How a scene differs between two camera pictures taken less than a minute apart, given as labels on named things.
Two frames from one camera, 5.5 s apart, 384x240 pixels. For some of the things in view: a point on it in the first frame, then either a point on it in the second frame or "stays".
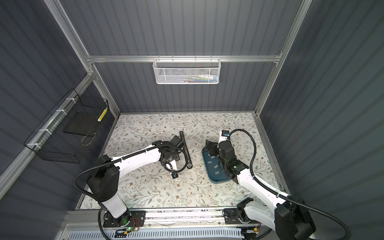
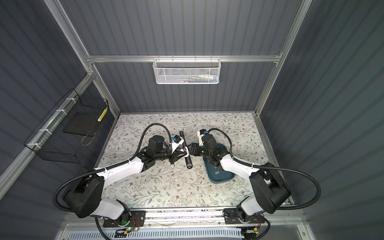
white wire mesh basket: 186,71 stays
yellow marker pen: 100,118 stays
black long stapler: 189,163 stays
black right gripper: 209,144 -> 194,151
